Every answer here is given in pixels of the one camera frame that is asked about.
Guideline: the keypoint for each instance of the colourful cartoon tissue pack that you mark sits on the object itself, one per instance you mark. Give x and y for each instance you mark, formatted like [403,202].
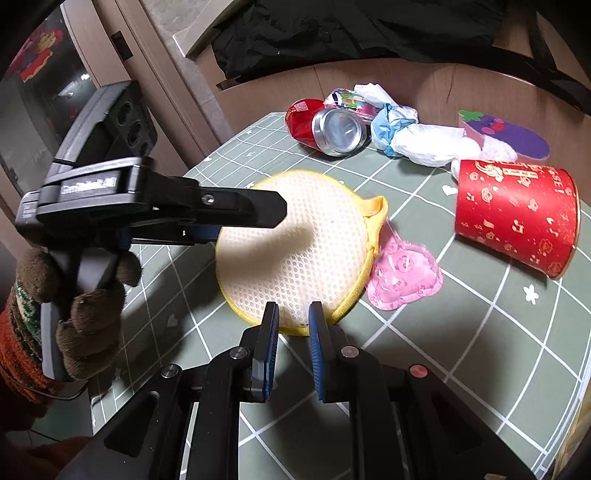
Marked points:
[351,99]

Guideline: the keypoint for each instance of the red festive door sticker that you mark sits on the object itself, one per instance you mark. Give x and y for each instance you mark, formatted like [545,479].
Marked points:
[39,55]

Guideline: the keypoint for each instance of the person's left hand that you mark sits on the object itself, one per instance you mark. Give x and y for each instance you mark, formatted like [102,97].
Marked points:
[90,314]

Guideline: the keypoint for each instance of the white and blue crumpled bag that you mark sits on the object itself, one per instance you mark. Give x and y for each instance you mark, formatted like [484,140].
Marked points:
[429,143]

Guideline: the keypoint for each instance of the red patterned paper cup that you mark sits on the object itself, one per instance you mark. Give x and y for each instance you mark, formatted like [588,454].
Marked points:
[512,212]

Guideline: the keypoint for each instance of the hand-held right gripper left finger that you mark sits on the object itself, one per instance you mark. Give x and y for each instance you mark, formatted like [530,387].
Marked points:
[270,350]

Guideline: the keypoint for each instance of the pink bear print packet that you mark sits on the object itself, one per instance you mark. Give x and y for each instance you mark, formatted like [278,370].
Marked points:
[401,272]

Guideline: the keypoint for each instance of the green grid tablecloth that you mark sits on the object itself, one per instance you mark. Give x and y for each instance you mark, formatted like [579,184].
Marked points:
[485,346]

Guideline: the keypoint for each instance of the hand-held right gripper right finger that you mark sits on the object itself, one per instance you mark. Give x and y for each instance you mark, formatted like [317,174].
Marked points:
[316,350]

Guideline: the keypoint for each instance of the white stone countertop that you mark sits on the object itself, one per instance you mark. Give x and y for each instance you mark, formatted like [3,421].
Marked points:
[194,39]

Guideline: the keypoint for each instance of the black fabric bag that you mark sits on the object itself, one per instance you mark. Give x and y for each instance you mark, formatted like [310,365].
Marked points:
[346,27]

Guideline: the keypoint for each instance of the brown door frame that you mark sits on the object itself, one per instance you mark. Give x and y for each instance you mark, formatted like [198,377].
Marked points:
[152,69]

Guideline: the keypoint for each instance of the purple eggplant sponge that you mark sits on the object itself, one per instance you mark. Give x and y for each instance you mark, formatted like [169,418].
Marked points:
[517,138]

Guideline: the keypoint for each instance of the person's left forearm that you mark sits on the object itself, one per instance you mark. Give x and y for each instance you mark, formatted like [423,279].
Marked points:
[18,360]

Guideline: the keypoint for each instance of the yellow mesh scrubber pad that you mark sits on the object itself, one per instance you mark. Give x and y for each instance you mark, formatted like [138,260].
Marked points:
[295,258]

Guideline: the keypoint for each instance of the red soda can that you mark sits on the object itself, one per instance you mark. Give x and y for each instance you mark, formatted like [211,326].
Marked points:
[300,122]

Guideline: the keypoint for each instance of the black door strike plate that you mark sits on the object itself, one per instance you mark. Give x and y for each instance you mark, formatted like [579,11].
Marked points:
[122,44]

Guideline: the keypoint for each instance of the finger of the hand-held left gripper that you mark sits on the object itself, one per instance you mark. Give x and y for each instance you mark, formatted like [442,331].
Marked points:
[184,236]
[240,207]

